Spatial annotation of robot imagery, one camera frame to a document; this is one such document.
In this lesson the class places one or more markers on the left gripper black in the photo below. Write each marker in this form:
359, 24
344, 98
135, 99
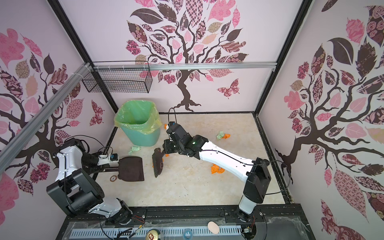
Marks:
95, 169

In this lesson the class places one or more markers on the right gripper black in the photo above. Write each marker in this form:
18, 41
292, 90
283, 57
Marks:
167, 143

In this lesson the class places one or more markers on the dark brown hand broom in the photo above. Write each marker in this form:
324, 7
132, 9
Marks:
157, 159

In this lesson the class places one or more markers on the dark brown dustpan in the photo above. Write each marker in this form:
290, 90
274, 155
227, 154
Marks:
131, 169

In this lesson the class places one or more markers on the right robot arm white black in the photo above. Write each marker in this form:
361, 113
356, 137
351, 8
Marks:
254, 173

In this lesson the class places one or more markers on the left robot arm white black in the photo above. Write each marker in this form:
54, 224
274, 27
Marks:
75, 190

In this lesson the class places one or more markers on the green trash bin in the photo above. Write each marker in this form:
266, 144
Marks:
143, 140

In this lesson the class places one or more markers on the green orange scrap back right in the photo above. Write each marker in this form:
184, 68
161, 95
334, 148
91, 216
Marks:
222, 135

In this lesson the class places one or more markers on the yellow-green bin liner bag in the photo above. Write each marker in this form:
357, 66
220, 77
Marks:
138, 115

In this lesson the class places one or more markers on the orange scrap right front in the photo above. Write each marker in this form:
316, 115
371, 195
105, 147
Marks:
216, 169

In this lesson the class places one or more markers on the pink oval object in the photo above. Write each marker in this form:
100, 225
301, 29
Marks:
213, 228

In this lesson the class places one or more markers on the blue tape roll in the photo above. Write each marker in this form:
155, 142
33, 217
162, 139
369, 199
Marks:
187, 234

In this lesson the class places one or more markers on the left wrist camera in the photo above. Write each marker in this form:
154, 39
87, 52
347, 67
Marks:
112, 157

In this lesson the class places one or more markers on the white slotted cable duct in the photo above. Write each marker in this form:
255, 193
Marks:
165, 233

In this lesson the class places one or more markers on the aluminium rail left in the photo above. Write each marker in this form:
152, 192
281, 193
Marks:
12, 149

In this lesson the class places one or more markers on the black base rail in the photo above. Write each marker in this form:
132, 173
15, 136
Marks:
268, 222

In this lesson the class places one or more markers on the black wire basket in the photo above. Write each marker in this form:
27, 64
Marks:
119, 77

